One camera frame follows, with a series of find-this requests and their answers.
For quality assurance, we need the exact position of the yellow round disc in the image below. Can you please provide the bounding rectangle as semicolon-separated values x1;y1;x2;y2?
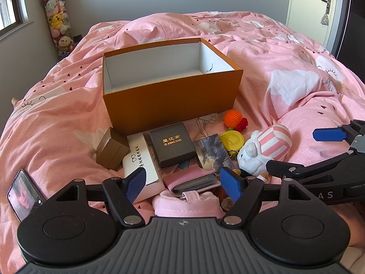
219;130;246;152

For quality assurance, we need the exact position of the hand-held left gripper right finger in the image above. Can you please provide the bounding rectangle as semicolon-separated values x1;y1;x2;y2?
219;166;318;229

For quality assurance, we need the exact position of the pink printed blanket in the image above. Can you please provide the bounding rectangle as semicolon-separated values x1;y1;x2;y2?
0;11;365;263

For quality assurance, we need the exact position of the long white box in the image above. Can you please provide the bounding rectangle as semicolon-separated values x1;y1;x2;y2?
123;133;164;204

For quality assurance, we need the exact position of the brown fuzzy keychain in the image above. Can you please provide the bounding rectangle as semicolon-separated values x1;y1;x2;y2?
221;197;236;213

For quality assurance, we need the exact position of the dark wardrobe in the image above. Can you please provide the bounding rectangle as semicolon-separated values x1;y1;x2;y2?
334;0;365;72

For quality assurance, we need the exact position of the window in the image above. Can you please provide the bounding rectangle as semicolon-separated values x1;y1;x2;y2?
0;0;24;37

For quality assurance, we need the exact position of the person's right forearm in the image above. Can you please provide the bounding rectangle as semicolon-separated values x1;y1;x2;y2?
334;203;365;263

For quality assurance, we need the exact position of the orange crochet ball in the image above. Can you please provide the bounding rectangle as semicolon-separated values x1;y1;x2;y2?
223;109;243;127

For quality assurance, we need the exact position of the white door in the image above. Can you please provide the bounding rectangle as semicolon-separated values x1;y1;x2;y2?
287;0;337;49

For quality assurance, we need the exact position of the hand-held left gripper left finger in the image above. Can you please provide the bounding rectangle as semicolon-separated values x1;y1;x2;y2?
47;166;147;229

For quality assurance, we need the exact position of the pink mini backpack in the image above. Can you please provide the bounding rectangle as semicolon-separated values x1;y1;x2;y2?
151;190;226;220

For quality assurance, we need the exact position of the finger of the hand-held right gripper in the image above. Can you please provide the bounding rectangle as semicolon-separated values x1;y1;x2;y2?
266;156;347;182
313;119;365;152

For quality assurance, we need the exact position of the hanging column of plush toys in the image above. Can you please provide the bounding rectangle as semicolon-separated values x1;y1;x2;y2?
38;0;76;58

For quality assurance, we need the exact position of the small olive gold box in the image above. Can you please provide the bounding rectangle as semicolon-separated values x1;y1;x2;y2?
96;127;130;171

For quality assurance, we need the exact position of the pink card wallet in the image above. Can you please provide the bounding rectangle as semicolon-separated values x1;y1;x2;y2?
162;167;221;197

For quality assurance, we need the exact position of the illustrated picture card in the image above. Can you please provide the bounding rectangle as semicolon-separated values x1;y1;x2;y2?
193;134;232;169

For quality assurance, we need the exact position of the smartphone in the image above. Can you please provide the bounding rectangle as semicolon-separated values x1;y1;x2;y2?
7;169;47;222

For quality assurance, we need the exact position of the black box with gold print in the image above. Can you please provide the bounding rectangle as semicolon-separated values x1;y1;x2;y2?
149;122;198;169

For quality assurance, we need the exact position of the orange cardboard box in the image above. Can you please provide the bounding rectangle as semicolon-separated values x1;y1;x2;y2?
102;38;244;137

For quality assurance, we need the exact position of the white plush with striped hat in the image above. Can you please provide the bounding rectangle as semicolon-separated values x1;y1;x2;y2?
238;124;293;177

